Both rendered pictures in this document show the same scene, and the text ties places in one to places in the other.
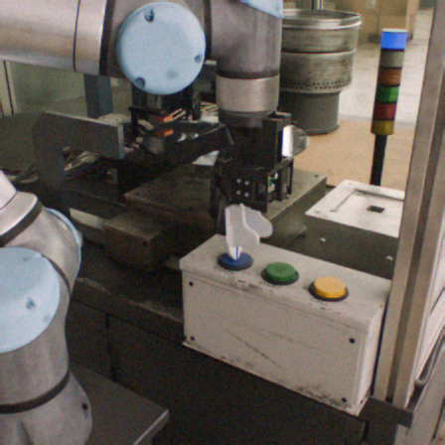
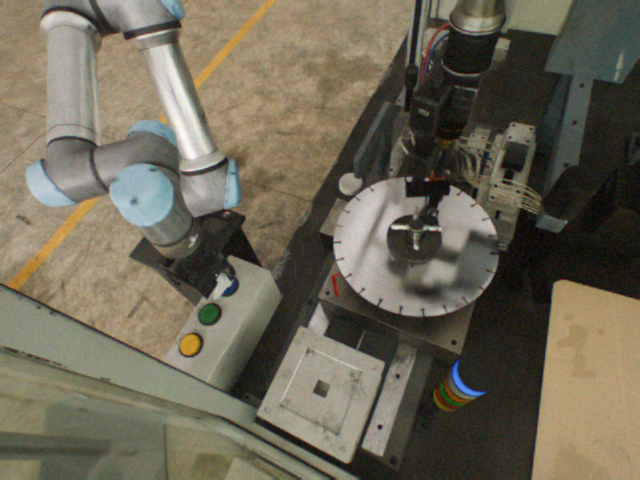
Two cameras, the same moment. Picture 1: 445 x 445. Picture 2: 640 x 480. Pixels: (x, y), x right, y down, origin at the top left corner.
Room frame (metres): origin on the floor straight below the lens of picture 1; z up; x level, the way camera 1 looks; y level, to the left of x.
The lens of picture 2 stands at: (0.92, -0.39, 1.63)
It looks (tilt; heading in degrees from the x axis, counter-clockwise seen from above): 59 degrees down; 92
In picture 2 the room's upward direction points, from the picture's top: 12 degrees counter-clockwise
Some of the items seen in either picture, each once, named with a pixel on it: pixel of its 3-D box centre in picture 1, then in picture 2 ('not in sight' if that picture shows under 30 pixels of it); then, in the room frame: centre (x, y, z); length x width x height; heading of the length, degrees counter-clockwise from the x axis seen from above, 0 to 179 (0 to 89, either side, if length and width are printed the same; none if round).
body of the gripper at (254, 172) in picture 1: (250, 157); (194, 261); (0.68, -0.04, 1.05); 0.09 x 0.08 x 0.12; 57
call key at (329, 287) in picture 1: (329, 290); (191, 345); (0.61, -0.14, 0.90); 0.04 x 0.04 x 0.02
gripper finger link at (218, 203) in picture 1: (223, 202); not in sight; (0.67, -0.01, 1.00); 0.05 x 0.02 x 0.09; 147
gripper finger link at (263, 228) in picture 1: (252, 226); (221, 285); (0.69, -0.05, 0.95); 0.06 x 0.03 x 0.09; 57
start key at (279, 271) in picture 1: (280, 275); (210, 314); (0.65, -0.08, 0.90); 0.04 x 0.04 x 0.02
